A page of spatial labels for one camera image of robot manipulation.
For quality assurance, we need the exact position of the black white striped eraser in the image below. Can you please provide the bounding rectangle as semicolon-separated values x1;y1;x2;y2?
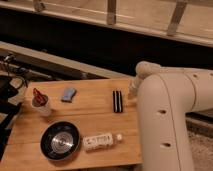
113;91;123;113

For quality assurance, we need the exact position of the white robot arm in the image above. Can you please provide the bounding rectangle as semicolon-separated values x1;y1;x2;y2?
129;61;213;171

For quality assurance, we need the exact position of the white labelled plastic bottle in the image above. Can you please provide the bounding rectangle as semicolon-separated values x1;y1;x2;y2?
82;133;123;152

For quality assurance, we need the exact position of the black metal bowl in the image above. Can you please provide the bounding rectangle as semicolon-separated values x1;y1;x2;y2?
40;121;81;161

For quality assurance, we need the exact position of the white cup with red item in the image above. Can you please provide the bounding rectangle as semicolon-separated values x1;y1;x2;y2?
31;88;52;117

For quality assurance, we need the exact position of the metal railing post middle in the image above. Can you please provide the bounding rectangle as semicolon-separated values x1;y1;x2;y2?
106;0;116;25

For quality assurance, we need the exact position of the metal railing post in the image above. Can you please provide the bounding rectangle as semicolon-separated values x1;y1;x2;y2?
167;0;188;36
106;0;116;25

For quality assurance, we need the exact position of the metal railing post right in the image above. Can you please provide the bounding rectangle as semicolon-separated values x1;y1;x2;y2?
167;0;188;36

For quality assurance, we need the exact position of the black cables and equipment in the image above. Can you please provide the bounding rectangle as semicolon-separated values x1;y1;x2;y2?
0;53;31;161

